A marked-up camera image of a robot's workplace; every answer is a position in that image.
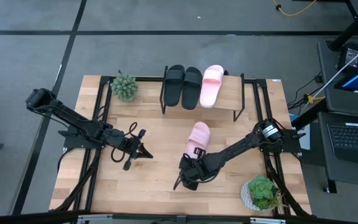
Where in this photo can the black aluminium table frame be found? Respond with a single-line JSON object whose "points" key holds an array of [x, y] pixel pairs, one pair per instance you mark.
{"points": [[92, 186]]}

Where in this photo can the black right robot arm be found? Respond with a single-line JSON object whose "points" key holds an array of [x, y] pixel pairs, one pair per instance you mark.
{"points": [[244, 143]]}

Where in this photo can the black power adapter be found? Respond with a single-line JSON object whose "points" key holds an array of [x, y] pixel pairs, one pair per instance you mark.
{"points": [[350, 56]]}

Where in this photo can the pale green spiky potted plant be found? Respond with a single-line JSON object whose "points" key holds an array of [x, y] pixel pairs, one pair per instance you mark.
{"points": [[124, 87]]}

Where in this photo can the black side desk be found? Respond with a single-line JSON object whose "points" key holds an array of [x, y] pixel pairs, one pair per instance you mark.
{"points": [[346, 177]]}

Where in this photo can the black laptop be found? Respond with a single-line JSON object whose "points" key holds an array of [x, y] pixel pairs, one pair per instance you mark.
{"points": [[353, 140]]}

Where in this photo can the yellow plug connector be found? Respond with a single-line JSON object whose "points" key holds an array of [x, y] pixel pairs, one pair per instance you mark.
{"points": [[313, 99]]}

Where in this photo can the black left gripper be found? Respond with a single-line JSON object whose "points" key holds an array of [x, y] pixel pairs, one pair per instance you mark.
{"points": [[130, 144]]}

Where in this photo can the green succulent in white pot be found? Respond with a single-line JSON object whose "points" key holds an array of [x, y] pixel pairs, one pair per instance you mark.
{"points": [[261, 191]]}

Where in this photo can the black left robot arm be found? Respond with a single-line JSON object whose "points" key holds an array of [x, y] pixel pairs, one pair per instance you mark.
{"points": [[79, 123]]}

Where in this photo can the black stand leg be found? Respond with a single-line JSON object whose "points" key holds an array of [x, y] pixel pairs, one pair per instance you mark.
{"points": [[353, 28]]}

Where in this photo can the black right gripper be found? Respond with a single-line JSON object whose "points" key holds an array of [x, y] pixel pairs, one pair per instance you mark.
{"points": [[199, 171]]}

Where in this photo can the wooden shelf with black frame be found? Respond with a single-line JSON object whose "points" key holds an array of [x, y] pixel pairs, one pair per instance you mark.
{"points": [[230, 93]]}

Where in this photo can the pink slide sandal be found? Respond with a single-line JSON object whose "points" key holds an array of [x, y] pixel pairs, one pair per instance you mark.
{"points": [[199, 133], [211, 85]]}

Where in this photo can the black slide sandal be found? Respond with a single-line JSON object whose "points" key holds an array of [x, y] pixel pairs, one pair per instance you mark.
{"points": [[192, 88], [173, 85]]}

